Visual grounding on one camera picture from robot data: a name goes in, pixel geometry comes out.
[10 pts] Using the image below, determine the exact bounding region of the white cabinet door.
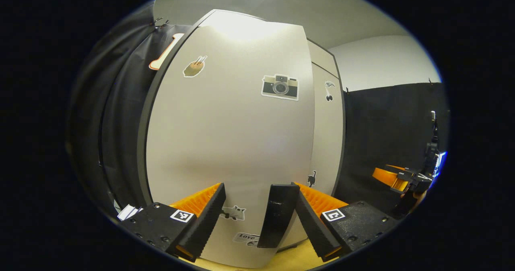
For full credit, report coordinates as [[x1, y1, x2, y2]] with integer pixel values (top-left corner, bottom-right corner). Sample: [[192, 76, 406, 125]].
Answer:
[[309, 64, 346, 197], [146, 21, 315, 269]]

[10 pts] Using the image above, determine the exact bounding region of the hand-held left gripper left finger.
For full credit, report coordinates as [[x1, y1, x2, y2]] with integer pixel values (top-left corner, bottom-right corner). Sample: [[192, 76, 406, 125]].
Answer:
[[117, 182, 227, 263]]

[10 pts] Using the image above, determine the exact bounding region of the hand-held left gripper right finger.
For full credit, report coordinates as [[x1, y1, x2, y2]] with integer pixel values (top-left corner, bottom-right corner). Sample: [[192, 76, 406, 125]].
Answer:
[[292, 182, 399, 263]]

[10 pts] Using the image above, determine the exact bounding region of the white blue box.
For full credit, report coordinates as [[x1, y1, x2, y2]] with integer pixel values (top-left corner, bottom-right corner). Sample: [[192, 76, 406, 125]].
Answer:
[[117, 204, 143, 222]]

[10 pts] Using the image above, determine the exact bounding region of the black door handle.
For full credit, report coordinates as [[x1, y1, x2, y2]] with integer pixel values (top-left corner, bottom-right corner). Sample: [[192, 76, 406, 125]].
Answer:
[[257, 184, 301, 248]]

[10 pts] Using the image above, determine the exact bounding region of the black camera stand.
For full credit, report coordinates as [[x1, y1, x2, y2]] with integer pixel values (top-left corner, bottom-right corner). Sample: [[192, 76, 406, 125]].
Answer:
[[424, 111, 441, 175]]

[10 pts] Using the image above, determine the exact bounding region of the black backdrop cloth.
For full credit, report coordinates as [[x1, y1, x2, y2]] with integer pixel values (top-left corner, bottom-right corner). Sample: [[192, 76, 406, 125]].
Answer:
[[334, 82, 450, 219], [66, 5, 194, 219]]

